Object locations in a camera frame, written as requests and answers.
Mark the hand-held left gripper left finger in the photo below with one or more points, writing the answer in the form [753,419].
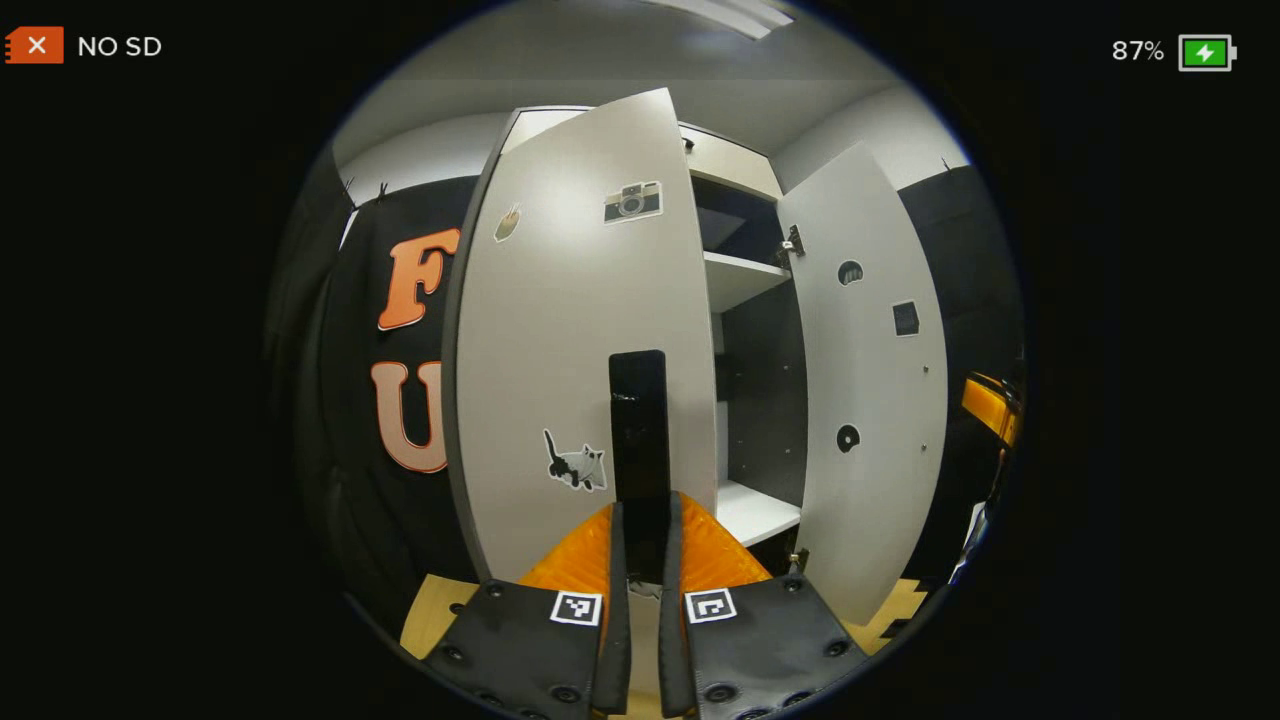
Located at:
[612,640]

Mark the white cabinet shelf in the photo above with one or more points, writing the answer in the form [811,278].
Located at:
[740,280]
[755,512]

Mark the black backdrop cloth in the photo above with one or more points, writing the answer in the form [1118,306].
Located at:
[345,340]
[975,270]
[305,300]

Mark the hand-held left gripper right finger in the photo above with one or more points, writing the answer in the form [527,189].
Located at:
[675,650]

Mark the long ceiling light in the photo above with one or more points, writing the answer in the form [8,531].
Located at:
[735,15]

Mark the white shoe cabinet door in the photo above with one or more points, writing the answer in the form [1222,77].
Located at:
[870,380]

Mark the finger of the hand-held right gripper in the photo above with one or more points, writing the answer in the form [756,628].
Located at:
[985,405]

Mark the white double-door shoe cabinet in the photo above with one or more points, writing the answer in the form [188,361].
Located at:
[765,400]

